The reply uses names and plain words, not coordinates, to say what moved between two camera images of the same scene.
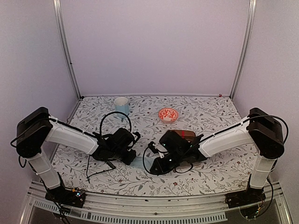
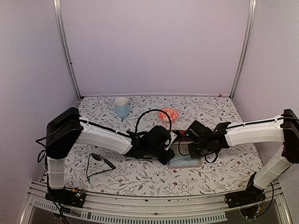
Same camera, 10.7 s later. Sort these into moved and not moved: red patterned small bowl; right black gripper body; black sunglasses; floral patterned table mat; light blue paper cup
Moved: right black gripper body
Not moved: red patterned small bowl; floral patterned table mat; black sunglasses; light blue paper cup
